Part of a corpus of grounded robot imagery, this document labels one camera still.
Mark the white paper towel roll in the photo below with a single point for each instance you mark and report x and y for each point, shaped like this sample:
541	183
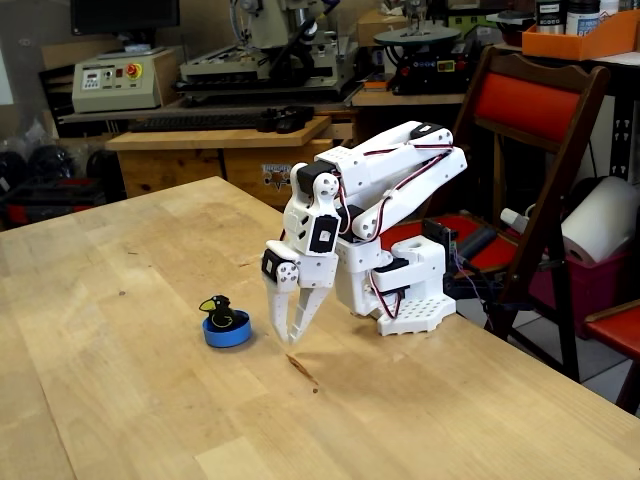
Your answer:
600	220

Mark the black scroll saw machine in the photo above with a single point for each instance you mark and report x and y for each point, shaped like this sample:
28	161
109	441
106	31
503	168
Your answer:
430	65

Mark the black can grey label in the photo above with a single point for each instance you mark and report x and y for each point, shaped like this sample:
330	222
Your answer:
549	17

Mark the skull sticker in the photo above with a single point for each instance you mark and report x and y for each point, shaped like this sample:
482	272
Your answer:
275	176

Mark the cardboard box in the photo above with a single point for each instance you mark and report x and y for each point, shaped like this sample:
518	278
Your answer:
375	27

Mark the wooden chair red seat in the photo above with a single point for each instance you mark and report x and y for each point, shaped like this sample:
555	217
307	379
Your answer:
615	330

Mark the white board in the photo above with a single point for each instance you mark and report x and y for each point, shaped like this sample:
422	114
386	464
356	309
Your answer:
5	80

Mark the blue plastic lid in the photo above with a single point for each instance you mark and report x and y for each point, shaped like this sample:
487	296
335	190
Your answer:
225	340

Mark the white power plug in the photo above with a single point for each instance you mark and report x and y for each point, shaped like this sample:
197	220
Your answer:
512	219

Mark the black and red crate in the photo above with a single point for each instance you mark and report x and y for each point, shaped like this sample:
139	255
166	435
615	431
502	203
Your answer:
50	200

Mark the beige control box red button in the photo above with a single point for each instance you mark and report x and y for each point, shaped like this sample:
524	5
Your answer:
115	82

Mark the black cylinder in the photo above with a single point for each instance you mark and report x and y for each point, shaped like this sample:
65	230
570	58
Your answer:
475	241

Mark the wooden folding chair red cushions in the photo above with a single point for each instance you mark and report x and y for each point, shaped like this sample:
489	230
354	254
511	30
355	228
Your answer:
525	105

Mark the black wooden bird toy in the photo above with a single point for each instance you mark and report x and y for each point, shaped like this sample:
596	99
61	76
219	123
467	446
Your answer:
220	315

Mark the grey milling machine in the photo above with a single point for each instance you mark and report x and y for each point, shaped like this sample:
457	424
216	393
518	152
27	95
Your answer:
270	25

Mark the wooden workbench cabinet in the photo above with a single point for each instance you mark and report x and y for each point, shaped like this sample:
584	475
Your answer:
145	170

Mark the white can blue label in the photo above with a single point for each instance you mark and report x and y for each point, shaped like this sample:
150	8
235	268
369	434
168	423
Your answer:
582	20

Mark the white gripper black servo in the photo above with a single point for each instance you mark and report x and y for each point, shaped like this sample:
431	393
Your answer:
311	272

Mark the pink plastic bin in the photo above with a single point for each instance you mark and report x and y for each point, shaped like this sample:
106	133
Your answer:
595	290

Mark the black computer monitor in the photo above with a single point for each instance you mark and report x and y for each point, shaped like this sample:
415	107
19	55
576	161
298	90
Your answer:
125	15

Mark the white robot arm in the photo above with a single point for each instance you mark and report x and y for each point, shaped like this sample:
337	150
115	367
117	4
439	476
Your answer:
415	185

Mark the black hand tool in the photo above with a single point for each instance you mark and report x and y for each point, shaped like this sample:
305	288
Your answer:
285	120

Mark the orange tray box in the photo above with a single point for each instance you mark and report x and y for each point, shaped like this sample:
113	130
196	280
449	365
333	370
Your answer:
575	47

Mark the wooden bench board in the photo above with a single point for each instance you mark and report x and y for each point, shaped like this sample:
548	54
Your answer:
450	98

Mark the black controller board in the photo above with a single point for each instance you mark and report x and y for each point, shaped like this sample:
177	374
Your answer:
439	232

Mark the black round spool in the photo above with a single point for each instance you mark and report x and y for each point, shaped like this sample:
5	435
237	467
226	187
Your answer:
12	170
50	162
102	165

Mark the black keyboard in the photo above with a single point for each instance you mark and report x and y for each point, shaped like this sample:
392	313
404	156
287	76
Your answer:
195	122

